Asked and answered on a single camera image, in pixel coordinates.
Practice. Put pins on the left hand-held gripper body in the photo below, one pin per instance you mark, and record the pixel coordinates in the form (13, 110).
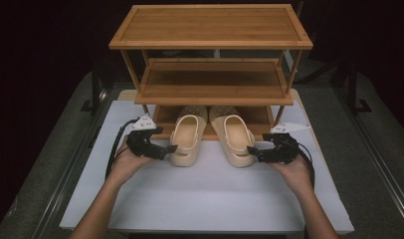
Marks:
(138, 141)

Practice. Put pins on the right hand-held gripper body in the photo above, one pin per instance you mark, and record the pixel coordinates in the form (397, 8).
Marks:
(286, 147)

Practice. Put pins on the beige clog shoe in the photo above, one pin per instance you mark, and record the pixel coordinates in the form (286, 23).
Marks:
(235, 139)
(186, 136)

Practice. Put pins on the wooden shoe rack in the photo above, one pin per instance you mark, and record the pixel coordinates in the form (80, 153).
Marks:
(210, 26)

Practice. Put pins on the person's left hand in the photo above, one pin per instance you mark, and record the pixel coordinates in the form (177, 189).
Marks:
(128, 164)

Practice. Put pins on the person's right hand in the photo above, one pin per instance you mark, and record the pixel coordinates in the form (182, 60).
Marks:
(294, 174)

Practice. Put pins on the dark metal stand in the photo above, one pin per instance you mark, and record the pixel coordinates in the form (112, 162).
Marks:
(354, 89)
(95, 89)

